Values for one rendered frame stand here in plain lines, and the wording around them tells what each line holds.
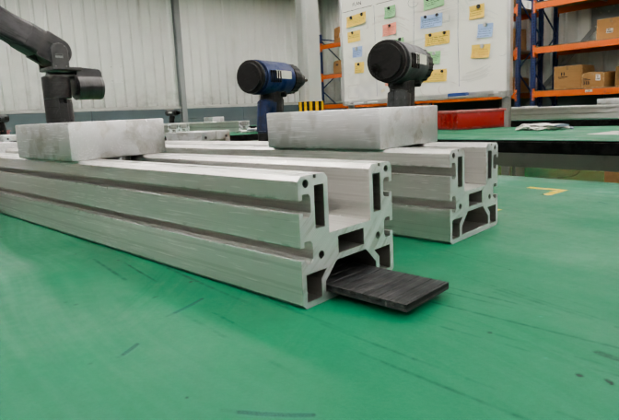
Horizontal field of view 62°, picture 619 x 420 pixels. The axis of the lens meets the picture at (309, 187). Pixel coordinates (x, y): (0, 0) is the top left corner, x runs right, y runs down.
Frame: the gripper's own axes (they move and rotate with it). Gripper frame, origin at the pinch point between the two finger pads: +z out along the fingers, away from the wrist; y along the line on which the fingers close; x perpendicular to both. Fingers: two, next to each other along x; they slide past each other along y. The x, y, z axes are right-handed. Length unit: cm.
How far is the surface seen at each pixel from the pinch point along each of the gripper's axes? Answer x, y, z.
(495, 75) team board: 21, 277, -24
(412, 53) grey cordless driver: -80, 17, -16
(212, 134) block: -31.4, 17.9, -5.3
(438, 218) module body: -96, -5, 1
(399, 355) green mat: -106, -26, 3
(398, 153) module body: -92, -5, -5
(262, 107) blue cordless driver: -50, 15, -10
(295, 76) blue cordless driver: -51, 23, -16
